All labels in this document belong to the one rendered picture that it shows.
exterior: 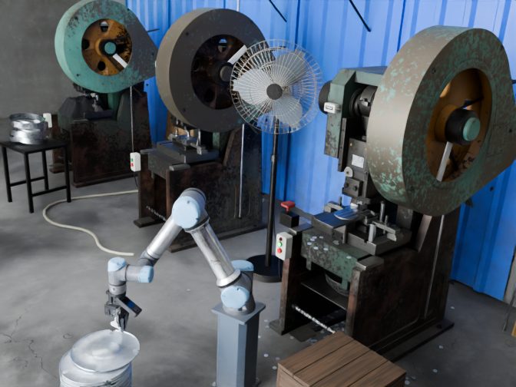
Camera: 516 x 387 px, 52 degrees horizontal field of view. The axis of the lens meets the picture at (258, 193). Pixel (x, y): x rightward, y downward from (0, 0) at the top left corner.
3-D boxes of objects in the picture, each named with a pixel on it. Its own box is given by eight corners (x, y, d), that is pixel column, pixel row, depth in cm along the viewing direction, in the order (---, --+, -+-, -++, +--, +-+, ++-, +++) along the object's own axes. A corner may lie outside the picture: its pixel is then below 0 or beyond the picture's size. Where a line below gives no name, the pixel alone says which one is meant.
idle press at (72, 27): (74, 196, 496) (61, -3, 437) (34, 170, 563) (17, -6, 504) (206, 169, 595) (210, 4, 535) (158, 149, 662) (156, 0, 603)
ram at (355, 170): (359, 200, 267) (366, 142, 257) (337, 190, 278) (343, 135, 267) (382, 193, 277) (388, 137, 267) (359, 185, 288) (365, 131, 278)
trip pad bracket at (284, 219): (289, 248, 296) (292, 215, 289) (278, 242, 303) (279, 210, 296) (297, 245, 299) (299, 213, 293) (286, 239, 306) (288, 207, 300)
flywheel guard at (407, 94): (391, 235, 220) (421, 27, 192) (339, 213, 240) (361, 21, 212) (511, 190, 282) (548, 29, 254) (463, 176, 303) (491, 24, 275)
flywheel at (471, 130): (535, 63, 245) (485, 213, 258) (493, 58, 259) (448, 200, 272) (458, 20, 196) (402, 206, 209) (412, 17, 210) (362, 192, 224)
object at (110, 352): (133, 372, 219) (133, 371, 219) (61, 372, 218) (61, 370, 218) (144, 331, 247) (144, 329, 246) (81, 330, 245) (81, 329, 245)
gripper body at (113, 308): (114, 308, 246) (112, 285, 242) (130, 312, 244) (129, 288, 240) (104, 316, 239) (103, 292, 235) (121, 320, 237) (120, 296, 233)
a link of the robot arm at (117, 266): (124, 265, 228) (104, 263, 229) (124, 287, 232) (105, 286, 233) (130, 256, 236) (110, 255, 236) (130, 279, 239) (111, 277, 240)
